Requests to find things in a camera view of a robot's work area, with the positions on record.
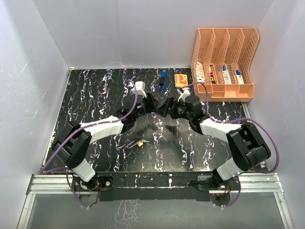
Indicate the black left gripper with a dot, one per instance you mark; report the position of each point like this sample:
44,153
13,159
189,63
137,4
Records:
149,101

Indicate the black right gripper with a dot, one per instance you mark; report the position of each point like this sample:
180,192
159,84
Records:
171,102

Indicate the small brass padlock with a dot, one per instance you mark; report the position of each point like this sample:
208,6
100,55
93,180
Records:
133,143

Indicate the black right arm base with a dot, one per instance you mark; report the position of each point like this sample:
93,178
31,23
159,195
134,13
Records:
211,183

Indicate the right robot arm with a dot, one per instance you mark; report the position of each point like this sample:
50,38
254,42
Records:
247,146

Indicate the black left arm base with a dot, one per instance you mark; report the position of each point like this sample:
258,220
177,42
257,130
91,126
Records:
97,184

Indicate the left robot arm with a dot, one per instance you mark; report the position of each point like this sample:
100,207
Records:
74,140

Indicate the yellow spiral notebook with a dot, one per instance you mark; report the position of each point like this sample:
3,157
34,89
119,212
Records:
180,80

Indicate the red black item in organizer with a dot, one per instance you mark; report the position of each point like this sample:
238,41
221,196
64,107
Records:
211,74

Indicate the white blue box in organizer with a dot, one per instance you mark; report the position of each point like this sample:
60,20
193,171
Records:
226,74

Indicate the orange file organizer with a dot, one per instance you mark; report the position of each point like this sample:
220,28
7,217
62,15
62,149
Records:
221,63

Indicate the blue red box in organizer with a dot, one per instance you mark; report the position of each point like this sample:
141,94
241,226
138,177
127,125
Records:
239,77

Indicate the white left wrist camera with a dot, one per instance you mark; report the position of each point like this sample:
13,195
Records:
139,89

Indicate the aluminium frame rail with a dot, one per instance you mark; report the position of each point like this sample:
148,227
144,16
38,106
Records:
150,186

